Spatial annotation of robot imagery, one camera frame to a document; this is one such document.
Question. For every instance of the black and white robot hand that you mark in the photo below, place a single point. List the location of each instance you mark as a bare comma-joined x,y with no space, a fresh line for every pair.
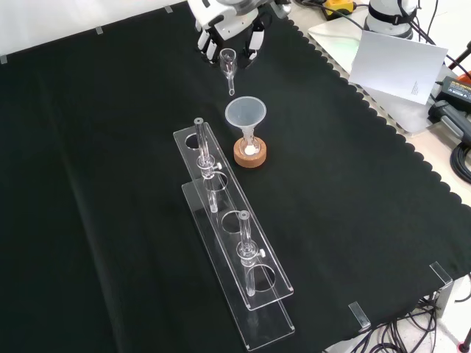
224,22

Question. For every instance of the clear glass weighing funnel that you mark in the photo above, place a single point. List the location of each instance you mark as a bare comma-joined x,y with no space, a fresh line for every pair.
228,62

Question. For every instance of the translucent plastic funnel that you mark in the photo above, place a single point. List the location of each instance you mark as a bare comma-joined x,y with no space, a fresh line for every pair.
246,112

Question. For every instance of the clear acrylic funnel stand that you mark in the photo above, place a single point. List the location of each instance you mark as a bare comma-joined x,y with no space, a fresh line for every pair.
235,235

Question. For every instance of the yellow stop button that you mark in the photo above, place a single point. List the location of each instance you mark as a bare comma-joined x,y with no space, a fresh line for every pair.
340,5

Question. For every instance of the round-bottom glass flask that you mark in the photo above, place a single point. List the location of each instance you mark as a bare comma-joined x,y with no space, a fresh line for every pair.
250,149

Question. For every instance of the white paper sheet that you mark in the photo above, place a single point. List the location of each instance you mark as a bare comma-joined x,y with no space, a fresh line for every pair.
397,66

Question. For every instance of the black cloth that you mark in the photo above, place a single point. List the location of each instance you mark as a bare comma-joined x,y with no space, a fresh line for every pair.
110,184

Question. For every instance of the pale board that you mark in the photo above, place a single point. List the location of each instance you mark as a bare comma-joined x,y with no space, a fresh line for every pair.
408,114

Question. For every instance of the black power adapter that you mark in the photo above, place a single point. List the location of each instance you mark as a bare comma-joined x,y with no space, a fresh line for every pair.
458,90

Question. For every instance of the clear cloth clamp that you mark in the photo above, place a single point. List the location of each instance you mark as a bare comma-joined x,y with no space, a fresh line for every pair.
360,315
441,274

